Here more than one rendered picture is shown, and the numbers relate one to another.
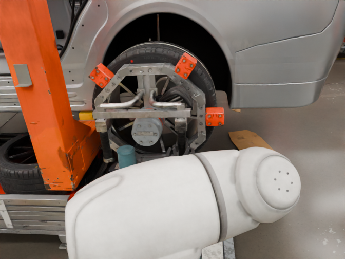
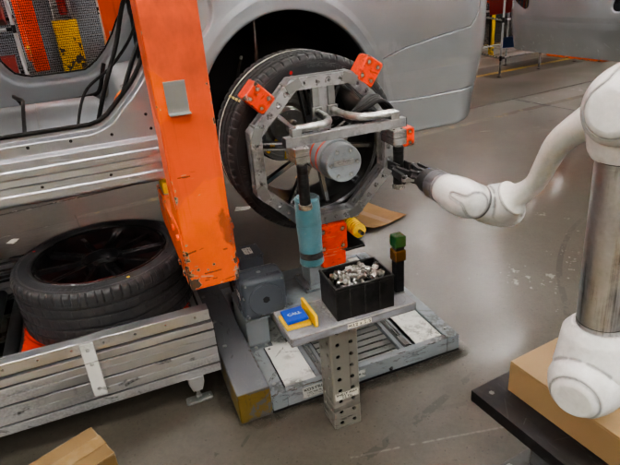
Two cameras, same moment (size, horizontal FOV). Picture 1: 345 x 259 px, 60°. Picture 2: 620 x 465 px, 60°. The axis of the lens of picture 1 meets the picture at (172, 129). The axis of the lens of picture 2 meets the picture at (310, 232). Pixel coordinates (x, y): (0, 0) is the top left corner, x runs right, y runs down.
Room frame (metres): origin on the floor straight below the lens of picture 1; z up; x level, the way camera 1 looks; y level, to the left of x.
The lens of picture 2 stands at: (-0.26, 1.02, 1.41)
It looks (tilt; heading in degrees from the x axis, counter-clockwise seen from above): 25 degrees down; 333
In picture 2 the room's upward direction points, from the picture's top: 5 degrees counter-clockwise
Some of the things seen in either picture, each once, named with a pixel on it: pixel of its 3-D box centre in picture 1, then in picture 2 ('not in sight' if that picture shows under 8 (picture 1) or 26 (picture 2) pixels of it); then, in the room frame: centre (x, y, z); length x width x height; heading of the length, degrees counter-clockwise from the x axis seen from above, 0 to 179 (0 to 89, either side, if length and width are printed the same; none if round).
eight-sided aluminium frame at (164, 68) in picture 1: (151, 117); (323, 150); (1.37, 0.10, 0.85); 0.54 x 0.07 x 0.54; 83
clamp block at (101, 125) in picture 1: (103, 122); (297, 152); (1.19, 0.30, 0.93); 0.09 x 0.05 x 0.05; 173
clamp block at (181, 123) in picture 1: (181, 121); (393, 134); (1.15, -0.04, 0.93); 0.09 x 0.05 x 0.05; 173
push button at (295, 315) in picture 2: not in sight; (294, 316); (1.02, 0.44, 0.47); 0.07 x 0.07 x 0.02; 83
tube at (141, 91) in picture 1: (121, 92); (306, 111); (1.26, 0.22, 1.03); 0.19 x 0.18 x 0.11; 173
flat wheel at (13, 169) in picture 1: (49, 159); (107, 277); (1.82, 0.88, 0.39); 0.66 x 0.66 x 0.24
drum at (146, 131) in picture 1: (149, 124); (331, 155); (1.30, 0.11, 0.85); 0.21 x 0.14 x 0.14; 173
